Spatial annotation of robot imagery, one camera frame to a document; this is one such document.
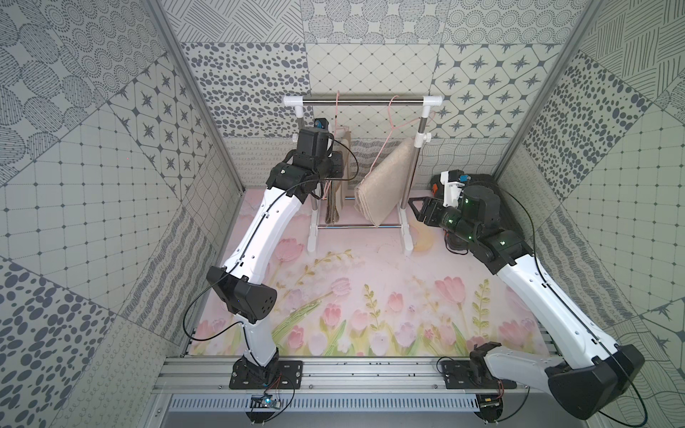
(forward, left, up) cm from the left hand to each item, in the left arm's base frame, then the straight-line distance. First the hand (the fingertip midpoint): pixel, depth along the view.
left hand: (327, 148), depth 75 cm
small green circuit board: (-56, +15, -42) cm, 72 cm away
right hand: (-14, -25, -9) cm, 30 cm away
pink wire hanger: (+28, -22, -11) cm, 37 cm away
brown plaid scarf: (-5, 0, -21) cm, 22 cm away
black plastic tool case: (+4, -69, -36) cm, 78 cm away
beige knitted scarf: (+2, -17, -20) cm, 26 cm away
